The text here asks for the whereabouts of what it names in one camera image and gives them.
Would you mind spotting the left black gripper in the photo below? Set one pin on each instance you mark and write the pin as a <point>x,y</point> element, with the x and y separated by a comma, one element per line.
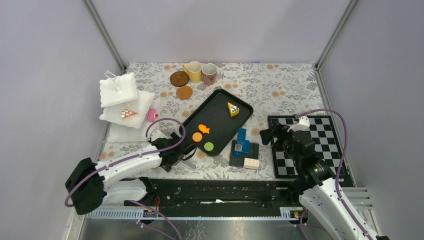
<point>174,137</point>

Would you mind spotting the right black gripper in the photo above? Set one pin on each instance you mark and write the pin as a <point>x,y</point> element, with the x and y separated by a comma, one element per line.
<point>277,129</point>

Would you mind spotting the silver tongs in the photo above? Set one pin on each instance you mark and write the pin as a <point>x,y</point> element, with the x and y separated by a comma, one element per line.
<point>189,164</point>

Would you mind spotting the orange round biscuit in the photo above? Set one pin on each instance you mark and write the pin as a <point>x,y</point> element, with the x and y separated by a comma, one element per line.
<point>197,137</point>

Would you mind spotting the pink square cake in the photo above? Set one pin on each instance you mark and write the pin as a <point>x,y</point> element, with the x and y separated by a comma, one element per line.
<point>152,115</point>

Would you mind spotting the orange fish biscuit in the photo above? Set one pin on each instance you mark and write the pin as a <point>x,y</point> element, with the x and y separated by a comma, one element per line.
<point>203,129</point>

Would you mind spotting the yellow cake slice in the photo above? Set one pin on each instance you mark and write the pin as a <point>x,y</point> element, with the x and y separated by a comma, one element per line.
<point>233,109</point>

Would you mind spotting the white strawberry cake slice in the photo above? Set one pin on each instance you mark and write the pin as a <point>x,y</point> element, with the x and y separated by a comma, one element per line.
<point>128,115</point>

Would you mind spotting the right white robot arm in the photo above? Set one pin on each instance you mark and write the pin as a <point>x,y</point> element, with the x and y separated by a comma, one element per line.
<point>317,187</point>

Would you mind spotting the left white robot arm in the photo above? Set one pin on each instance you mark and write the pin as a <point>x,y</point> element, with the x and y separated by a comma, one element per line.
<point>91,184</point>

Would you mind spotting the blue lego block stack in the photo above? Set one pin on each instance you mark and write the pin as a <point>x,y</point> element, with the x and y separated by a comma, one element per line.
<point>242,145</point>

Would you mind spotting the beige lego brick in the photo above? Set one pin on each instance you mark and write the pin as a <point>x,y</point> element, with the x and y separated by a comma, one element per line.
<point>250,163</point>

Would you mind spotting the green round cookie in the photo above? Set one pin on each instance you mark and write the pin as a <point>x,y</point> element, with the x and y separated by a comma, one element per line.
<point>208,146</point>

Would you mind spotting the black white checkerboard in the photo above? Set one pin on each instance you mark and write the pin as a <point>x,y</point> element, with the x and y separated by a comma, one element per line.
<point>327,147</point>

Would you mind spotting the black lego baseplate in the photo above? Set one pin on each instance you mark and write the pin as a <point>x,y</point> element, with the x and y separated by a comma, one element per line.
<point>239,161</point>

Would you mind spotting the black serving tray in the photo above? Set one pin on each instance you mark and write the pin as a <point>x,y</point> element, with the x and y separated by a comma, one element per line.
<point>214,113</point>

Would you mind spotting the white tiered dessert stand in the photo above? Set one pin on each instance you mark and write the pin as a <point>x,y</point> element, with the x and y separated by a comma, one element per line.
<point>121,92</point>

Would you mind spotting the light brown round coaster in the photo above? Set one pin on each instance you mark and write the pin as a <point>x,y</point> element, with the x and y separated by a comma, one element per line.
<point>184,92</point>

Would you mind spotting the dark brown round coaster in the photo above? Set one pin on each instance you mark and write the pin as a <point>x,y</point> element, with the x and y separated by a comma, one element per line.
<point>179,78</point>

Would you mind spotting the yellow mug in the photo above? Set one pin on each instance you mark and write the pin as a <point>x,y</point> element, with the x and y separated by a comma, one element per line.
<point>194,71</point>

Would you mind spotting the pink patterned mug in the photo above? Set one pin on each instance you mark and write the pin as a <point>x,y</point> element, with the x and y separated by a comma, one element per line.
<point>209,73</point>

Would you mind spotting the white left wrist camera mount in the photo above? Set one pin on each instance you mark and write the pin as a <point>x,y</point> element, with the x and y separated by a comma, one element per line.
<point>156,134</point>

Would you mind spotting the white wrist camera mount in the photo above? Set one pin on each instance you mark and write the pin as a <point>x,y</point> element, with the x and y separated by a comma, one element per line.
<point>302,125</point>
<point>156,134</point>

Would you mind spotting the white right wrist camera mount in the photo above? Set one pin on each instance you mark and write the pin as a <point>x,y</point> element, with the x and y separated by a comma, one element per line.
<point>302,125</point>

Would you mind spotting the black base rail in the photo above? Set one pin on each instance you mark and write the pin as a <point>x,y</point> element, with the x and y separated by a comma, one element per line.
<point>219,198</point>

